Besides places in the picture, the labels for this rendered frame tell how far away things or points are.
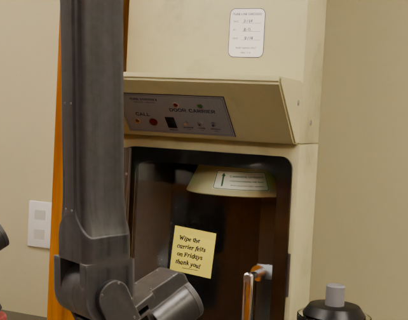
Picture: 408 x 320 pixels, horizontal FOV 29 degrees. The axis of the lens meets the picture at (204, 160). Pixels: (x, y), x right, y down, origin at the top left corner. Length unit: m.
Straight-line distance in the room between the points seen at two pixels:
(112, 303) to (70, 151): 0.16
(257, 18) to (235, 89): 0.16
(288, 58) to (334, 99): 0.44
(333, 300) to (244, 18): 0.47
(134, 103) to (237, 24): 0.21
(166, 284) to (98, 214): 0.13
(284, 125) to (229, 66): 0.16
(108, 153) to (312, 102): 0.59
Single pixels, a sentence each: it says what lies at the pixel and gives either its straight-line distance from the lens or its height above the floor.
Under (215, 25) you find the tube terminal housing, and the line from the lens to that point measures 1.33.
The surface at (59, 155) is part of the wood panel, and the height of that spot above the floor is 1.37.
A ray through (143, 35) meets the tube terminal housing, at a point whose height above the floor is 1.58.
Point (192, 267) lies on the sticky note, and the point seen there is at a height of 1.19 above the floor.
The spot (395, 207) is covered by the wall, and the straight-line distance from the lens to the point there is 1.68.
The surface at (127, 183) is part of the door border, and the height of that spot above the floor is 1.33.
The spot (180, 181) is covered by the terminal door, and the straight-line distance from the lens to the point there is 1.33.
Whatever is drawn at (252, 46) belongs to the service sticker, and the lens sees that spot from 1.30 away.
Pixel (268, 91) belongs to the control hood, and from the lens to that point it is 1.18.
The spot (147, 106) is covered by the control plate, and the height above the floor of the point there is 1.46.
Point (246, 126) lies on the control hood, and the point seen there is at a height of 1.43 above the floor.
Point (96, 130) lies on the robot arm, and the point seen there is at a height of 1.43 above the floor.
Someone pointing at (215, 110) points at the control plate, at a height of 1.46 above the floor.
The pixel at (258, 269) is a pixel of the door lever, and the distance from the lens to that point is 1.29.
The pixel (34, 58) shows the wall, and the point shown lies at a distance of 2.03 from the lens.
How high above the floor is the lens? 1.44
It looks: 3 degrees down
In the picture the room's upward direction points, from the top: 3 degrees clockwise
